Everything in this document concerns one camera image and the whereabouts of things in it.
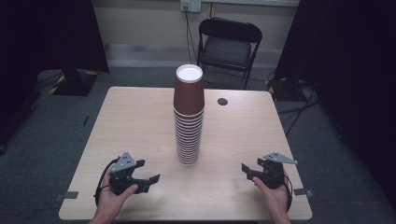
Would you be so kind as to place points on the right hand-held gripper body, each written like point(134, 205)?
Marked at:
point(273, 169)

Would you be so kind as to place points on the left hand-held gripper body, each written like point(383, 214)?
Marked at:
point(124, 162)

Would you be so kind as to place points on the stack of brown paper cups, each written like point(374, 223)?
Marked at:
point(189, 118)

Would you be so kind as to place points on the person's right hand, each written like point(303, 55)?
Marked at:
point(275, 199)

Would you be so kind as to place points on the person's left hand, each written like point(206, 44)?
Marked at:
point(112, 200)

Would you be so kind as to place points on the grey tape strip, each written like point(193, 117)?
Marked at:
point(71, 195)
point(301, 192)

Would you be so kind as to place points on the small black floor object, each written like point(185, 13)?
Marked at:
point(85, 120)

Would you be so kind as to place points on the black stand base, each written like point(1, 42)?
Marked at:
point(285, 90)
point(76, 82)

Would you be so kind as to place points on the black folding chair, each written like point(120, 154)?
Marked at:
point(229, 46)

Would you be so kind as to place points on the black curtain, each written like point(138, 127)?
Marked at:
point(37, 40)
point(355, 77)

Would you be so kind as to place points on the white wall socket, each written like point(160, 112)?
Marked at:
point(190, 5)

